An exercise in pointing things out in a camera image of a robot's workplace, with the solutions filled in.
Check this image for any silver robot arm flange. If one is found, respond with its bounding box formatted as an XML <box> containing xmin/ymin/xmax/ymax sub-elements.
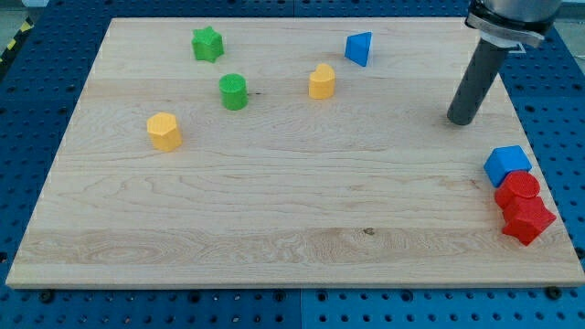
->
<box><xmin>465</xmin><ymin>0</ymin><xmax>562</xmax><ymax>48</ymax></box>

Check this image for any yellow heart block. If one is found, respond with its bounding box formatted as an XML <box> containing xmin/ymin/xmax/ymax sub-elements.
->
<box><xmin>308</xmin><ymin>63</ymin><xmax>335</xmax><ymax>100</ymax></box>

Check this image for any light wooden board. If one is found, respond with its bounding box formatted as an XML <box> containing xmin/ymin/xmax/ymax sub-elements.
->
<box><xmin>6</xmin><ymin>18</ymin><xmax>584</xmax><ymax>290</ymax></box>

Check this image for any green cylinder block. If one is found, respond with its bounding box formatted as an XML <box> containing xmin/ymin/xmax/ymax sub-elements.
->
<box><xmin>218</xmin><ymin>73</ymin><xmax>248</xmax><ymax>111</ymax></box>

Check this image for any yellow hexagon block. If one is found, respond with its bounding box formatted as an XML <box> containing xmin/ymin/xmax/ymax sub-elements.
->
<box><xmin>146</xmin><ymin>112</ymin><xmax>183</xmax><ymax>152</ymax></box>

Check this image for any blue triangle block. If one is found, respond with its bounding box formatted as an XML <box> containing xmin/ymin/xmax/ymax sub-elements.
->
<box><xmin>345</xmin><ymin>31</ymin><xmax>372</xmax><ymax>67</ymax></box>

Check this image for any green star block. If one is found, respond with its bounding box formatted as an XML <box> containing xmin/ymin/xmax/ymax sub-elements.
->
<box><xmin>191</xmin><ymin>26</ymin><xmax>224</xmax><ymax>63</ymax></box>

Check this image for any blue cube block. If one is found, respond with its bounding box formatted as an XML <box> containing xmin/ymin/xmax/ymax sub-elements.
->
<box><xmin>484</xmin><ymin>145</ymin><xmax>532</xmax><ymax>187</ymax></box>

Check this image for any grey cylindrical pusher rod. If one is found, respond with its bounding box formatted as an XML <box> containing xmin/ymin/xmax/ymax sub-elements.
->
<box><xmin>447</xmin><ymin>39</ymin><xmax>508</xmax><ymax>125</ymax></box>

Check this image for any red cylinder block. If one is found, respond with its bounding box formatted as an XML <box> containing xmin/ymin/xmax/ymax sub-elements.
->
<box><xmin>495</xmin><ymin>171</ymin><xmax>540</xmax><ymax>209</ymax></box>

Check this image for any red star block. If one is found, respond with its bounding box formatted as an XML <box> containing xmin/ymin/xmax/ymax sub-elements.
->
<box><xmin>502</xmin><ymin>196</ymin><xmax>557</xmax><ymax>246</ymax></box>

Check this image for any yellow black hazard tape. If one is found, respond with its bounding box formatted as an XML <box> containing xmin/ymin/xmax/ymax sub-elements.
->
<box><xmin>1</xmin><ymin>16</ymin><xmax>35</xmax><ymax>67</ymax></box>

